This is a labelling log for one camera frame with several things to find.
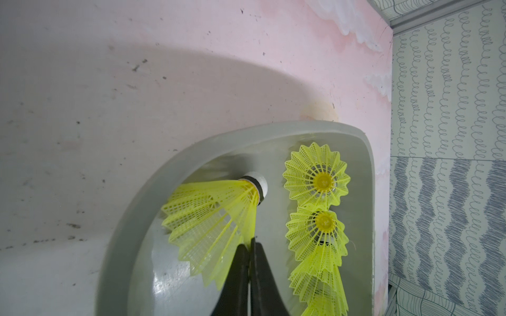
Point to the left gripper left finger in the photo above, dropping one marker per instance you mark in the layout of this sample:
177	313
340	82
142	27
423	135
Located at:
234	295

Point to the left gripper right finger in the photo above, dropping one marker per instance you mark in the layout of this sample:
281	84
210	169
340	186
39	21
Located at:
264	295

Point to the yellow shuttlecock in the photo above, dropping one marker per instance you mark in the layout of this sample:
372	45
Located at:
310	281
209	220
317	231
326	305
316	175

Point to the grey plastic storage box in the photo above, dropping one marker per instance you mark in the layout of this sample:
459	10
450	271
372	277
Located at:
142	275

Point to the pink floral table mat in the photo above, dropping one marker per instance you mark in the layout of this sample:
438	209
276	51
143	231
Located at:
97	95

